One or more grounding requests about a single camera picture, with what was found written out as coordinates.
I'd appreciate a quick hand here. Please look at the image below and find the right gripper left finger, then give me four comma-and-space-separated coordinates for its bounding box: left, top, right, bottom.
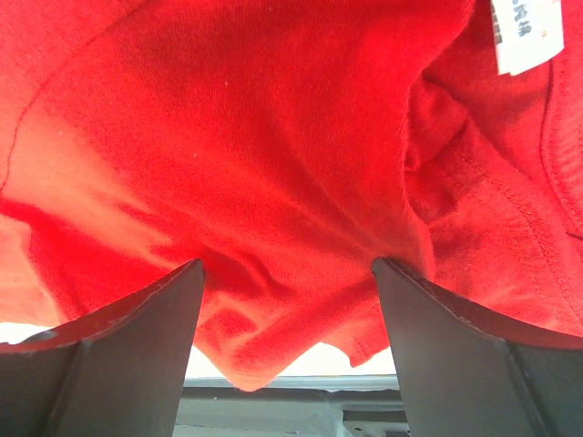
1, 260, 204, 436

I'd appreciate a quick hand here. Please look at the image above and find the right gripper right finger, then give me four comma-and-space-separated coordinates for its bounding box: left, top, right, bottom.
373, 258, 582, 436

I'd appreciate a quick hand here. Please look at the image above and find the red t shirt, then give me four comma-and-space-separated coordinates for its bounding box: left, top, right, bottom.
1, 1, 582, 391

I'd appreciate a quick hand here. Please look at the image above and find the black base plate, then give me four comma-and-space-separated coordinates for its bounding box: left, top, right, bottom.
173, 375, 411, 437

